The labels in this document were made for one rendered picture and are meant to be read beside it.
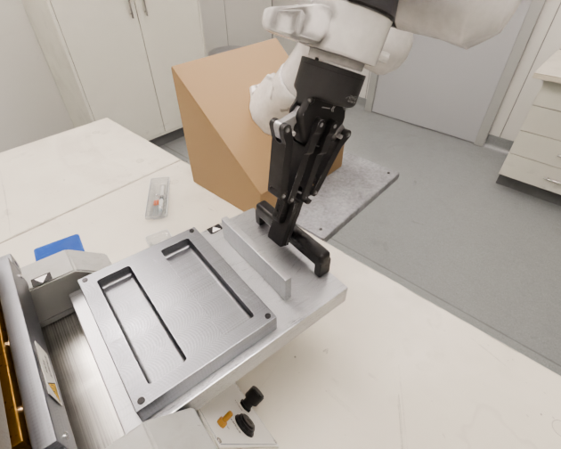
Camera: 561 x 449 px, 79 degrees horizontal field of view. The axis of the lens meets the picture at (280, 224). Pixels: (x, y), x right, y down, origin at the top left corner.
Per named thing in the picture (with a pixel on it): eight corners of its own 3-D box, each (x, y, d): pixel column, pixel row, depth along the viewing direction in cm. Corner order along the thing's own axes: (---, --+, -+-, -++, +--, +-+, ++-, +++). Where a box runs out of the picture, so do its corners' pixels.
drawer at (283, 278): (139, 457, 34) (114, 429, 29) (79, 311, 47) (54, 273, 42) (345, 304, 48) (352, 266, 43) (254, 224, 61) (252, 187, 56)
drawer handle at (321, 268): (319, 278, 47) (321, 257, 44) (256, 222, 55) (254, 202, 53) (329, 271, 48) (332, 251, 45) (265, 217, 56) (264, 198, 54)
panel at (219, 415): (279, 447, 50) (218, 449, 35) (185, 312, 68) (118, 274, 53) (288, 436, 50) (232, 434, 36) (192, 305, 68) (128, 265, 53)
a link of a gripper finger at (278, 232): (299, 202, 45) (295, 203, 44) (284, 246, 48) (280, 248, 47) (284, 191, 46) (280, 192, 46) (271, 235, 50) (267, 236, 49)
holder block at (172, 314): (142, 422, 33) (135, 412, 31) (84, 292, 45) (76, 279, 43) (277, 328, 41) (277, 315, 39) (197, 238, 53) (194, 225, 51)
